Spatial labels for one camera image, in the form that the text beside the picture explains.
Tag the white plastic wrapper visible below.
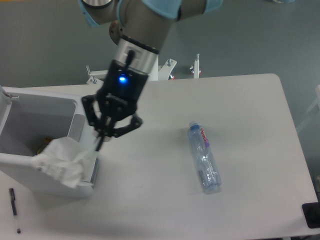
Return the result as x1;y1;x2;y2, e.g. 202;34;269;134
30;136;98;189

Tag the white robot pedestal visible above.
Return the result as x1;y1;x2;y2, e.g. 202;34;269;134
85;19;178;85

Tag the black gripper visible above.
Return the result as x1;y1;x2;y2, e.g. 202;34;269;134
81;60;149;152

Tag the black device at table edge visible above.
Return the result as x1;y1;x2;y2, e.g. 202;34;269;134
302;202;320;229

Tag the colourful snack wrapper in bin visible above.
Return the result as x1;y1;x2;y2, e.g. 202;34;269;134
35;137;52;155

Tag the clear plastic water bottle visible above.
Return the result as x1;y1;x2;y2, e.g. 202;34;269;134
187;121;222;194

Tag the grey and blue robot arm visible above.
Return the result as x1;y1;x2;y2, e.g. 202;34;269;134
78;0;222;151

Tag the black pen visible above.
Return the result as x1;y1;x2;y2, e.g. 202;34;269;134
8;188;22;234

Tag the white pedestal foot bracket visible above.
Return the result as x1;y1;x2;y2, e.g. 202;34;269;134
189;53;202;79

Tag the white trash can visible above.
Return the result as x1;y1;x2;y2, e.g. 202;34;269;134
0;87;99;198

